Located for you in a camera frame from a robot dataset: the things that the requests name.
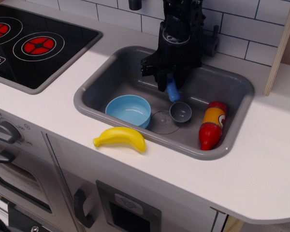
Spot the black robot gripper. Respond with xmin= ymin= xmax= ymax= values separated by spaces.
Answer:
xmin=141 ymin=21 xmax=208 ymax=92

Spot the blue handled grey spoon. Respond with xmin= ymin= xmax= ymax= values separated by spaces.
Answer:
xmin=166 ymin=76 xmax=192 ymax=123

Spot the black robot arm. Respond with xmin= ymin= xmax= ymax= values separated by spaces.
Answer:
xmin=141 ymin=0 xmax=205 ymax=92

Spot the light blue plastic bowl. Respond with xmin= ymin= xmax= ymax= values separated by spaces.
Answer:
xmin=105 ymin=95 xmax=151 ymax=129

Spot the grey plastic sink basin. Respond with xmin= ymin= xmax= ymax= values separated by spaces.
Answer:
xmin=74 ymin=46 xmax=254 ymax=160

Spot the dark grey toy faucet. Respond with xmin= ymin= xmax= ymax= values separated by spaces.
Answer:
xmin=203 ymin=25 xmax=219 ymax=57

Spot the red yellow toy ketchup bottle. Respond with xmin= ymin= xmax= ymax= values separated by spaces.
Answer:
xmin=199 ymin=101 xmax=227 ymax=150

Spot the yellow toy banana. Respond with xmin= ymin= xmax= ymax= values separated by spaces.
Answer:
xmin=93 ymin=127 xmax=146 ymax=152

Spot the black toy stove top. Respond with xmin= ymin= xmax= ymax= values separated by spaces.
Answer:
xmin=0 ymin=4 xmax=102 ymax=95

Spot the grey toy dispenser panel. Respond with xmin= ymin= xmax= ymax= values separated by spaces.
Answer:
xmin=96 ymin=180 xmax=162 ymax=232

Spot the grey oven knob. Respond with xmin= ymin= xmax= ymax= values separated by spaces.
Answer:
xmin=0 ymin=121 xmax=21 ymax=144

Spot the dark grey wall peg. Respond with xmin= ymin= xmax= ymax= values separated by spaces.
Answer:
xmin=128 ymin=0 xmax=142 ymax=11

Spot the light wooden side post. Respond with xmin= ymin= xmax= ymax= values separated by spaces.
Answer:
xmin=263 ymin=10 xmax=290 ymax=96

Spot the black cabinet door handle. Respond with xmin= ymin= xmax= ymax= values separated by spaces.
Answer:
xmin=73 ymin=189 xmax=95 ymax=229

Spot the grey oven door handle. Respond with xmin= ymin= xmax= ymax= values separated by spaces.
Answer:
xmin=0 ymin=150 xmax=15 ymax=163

